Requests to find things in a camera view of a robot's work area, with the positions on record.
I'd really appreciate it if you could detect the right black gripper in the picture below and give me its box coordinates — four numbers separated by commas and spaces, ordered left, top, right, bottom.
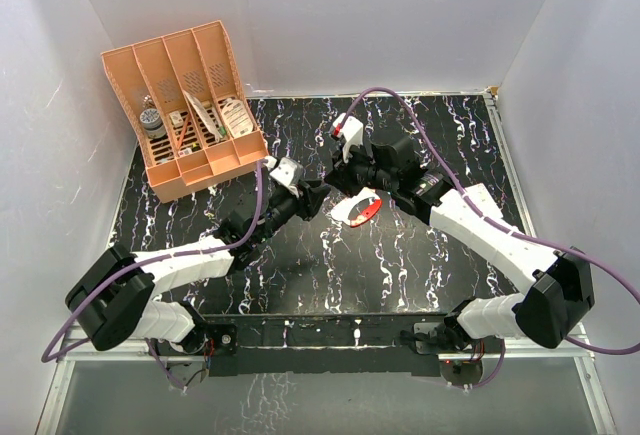
324, 139, 397, 200

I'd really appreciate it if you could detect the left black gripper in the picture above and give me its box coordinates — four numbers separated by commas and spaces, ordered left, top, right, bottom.
253, 179, 329, 245

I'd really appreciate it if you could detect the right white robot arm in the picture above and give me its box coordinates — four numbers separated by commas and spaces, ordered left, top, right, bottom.
325, 135, 595, 352

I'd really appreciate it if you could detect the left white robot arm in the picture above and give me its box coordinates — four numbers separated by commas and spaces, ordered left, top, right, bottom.
65, 180, 330, 354

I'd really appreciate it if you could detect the white and red keyring holder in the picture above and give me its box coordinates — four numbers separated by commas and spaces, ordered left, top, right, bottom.
330, 188, 382, 228

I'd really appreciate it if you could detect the white labelled packet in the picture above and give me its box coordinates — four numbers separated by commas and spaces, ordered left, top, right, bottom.
221, 97, 255, 138

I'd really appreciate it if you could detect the white envelope card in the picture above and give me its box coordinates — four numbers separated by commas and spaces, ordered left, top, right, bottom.
183, 90, 225, 142

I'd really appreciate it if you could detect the orange pencil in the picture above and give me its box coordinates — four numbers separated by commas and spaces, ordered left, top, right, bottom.
177, 113, 191, 152

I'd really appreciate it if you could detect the small white label box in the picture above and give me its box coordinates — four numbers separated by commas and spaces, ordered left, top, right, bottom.
169, 111, 184, 129

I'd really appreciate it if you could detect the orange plastic desk organizer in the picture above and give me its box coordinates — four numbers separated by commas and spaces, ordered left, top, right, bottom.
101, 21, 269, 203

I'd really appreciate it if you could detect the grey round tin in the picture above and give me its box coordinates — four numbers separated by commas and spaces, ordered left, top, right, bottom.
139, 108, 166, 140

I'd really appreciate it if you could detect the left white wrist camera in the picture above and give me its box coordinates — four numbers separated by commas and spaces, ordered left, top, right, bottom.
264, 156, 303, 196

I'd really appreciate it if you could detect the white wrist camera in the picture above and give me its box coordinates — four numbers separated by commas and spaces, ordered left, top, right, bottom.
332, 113, 364, 162
264, 156, 303, 196

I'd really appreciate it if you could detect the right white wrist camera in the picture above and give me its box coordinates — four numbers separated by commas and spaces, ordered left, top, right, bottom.
332, 113, 364, 162

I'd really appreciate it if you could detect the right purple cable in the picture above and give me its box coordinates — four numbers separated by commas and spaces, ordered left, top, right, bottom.
344, 86, 640, 391

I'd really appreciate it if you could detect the purple cable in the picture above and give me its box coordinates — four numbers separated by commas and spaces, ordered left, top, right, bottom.
344, 86, 640, 391
40, 156, 274, 391

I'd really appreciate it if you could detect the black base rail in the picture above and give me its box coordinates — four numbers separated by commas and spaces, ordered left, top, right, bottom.
159, 304, 506, 381

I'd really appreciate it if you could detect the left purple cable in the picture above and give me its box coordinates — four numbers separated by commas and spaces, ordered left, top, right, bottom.
40, 156, 274, 391

